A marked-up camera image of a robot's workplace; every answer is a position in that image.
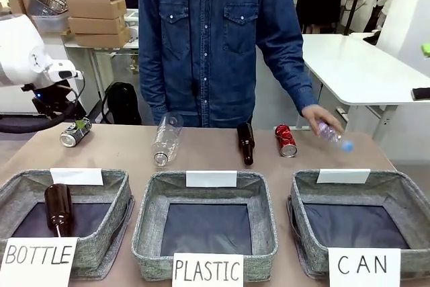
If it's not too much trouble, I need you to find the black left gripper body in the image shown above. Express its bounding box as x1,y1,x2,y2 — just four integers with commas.
32,85,87,121

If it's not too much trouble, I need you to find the small bottle with blue cap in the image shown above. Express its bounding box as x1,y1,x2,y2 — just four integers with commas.
315,119,355,153

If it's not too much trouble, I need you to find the person's left forearm denim sleeve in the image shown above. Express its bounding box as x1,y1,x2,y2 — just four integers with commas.
255,41,320,116

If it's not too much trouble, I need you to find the person's right forearm denim sleeve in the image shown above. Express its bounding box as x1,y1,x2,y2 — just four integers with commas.
137,31,169,125

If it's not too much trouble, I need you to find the silver black drink can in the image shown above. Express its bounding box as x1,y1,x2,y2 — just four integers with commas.
60,117,93,148

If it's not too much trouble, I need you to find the grey fabric basket bottle sign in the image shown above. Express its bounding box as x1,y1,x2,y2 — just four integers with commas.
0,168,136,282

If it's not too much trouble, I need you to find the grey fabric basket can sign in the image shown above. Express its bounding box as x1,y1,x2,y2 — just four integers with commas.
286,168,430,280

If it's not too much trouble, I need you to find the crushed red drink can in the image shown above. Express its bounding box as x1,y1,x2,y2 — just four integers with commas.
274,124,299,159

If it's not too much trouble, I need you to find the white paper sign CAN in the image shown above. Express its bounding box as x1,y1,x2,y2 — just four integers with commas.
327,247,402,287

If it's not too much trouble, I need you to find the grey fabric basket plastic sign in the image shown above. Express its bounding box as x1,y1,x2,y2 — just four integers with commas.
130,169,280,283

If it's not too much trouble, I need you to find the person's left hand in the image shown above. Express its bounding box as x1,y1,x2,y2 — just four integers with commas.
300,104,345,137

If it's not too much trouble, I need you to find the black backpack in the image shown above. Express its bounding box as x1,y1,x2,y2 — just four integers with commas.
101,81,142,126

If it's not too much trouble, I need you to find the blank white card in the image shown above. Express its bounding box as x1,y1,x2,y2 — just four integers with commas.
49,167,104,187
316,167,372,185
185,170,239,189

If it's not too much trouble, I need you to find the large white table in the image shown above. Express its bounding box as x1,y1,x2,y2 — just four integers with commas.
300,32,430,140

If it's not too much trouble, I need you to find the small white table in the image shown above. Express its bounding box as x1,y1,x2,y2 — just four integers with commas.
62,7,140,99

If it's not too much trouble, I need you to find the closed cardboard box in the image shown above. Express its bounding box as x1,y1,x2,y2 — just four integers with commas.
73,26,132,48
67,15,128,36

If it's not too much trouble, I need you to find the grey plastic bin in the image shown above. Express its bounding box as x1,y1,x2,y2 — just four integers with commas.
31,12,72,35

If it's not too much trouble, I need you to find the brown glass bottle wide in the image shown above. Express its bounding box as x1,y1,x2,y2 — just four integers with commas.
44,183,73,238

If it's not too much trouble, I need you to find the large clear plastic bottle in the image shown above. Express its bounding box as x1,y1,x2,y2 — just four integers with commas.
150,112,185,168

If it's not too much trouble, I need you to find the person's torso denim shirt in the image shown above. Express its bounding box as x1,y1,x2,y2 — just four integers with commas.
136,0,305,129

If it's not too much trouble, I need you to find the white paper sign BOTTLE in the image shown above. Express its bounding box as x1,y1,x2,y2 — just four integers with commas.
0,237,80,287

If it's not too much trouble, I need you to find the brown glass bottle slim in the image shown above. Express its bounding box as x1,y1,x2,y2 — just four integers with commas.
236,122,257,167

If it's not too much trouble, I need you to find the white paper sign PLASTIC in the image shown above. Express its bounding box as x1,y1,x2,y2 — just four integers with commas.
171,252,245,287

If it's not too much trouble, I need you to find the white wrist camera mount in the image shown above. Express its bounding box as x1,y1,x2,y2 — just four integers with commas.
46,59,84,83

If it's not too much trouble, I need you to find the thick black arm hose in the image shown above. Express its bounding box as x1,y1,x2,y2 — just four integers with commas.
0,100,77,134

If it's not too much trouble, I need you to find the dark wire mesh basket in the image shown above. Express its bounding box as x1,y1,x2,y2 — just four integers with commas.
29,0,69,16

